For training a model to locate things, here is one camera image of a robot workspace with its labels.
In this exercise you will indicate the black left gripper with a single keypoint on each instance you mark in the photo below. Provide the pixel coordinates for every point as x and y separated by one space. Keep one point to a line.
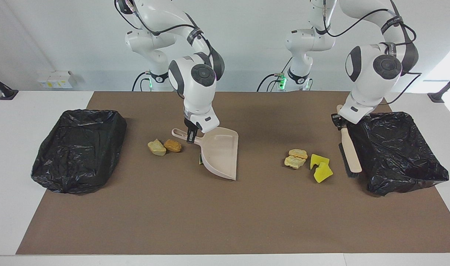
336 119

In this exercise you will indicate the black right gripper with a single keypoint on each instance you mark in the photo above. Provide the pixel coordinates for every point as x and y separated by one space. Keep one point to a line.
188 123

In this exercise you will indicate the brown rounded foam chunk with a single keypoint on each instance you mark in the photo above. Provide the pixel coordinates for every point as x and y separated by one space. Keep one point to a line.
172 146

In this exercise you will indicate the beige plastic dustpan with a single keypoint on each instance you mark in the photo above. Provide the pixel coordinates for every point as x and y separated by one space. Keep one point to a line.
221 151

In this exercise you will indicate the pale jagged foam chunk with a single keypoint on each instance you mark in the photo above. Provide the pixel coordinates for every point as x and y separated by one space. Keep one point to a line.
157 147

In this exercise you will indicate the notched yellow green sponge piece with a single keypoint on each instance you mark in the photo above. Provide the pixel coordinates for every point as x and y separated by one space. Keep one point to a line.
317 160

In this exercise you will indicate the beige foam chunk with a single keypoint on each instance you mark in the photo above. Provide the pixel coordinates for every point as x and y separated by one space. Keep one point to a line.
294 162
298 153

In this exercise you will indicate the yellow sponge chunk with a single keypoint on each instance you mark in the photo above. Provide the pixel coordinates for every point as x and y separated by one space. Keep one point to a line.
323 173

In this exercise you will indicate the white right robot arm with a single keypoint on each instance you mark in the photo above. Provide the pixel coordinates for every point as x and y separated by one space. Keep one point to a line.
197 99

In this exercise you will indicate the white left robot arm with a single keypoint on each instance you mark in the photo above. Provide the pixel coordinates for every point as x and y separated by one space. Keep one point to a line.
371 87

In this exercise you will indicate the black bag lined bin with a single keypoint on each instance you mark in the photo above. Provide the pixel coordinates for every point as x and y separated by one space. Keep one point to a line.
395 155
81 147

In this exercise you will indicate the brown table mat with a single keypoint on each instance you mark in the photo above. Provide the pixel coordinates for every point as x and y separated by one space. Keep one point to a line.
173 221

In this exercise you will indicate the black camera stand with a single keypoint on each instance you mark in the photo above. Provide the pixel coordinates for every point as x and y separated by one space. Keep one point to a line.
437 96
7 93

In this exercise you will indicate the white wall outlet box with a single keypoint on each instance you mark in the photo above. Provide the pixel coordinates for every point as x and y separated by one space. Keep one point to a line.
60 78

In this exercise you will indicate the small white wall box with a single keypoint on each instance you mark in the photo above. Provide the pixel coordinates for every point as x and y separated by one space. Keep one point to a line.
43 82

